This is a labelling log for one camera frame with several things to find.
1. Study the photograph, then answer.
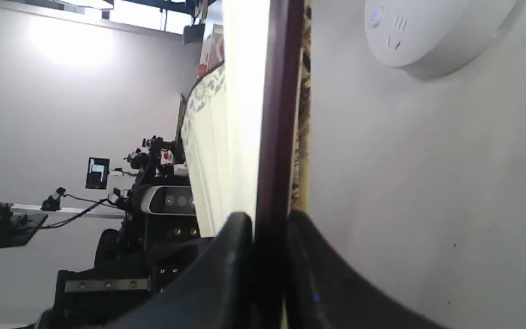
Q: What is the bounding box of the white desk lamp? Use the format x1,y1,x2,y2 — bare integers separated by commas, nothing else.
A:
364,0,517,78

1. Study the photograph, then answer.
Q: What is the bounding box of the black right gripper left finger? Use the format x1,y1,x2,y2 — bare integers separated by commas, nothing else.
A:
109,212,253,329

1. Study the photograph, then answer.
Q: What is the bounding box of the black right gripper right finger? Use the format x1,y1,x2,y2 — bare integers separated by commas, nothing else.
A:
285,211,441,329

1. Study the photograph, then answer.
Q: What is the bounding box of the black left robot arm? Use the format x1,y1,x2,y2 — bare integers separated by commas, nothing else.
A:
29,137,208,329

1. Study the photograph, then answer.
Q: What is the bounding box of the black tablet on stand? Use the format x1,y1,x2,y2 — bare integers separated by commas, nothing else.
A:
85,158,110,190

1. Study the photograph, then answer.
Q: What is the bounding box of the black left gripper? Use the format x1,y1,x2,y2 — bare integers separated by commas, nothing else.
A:
35,214,212,329

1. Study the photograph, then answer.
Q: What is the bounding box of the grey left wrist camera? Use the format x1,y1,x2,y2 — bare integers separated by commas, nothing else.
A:
132,185,196,215

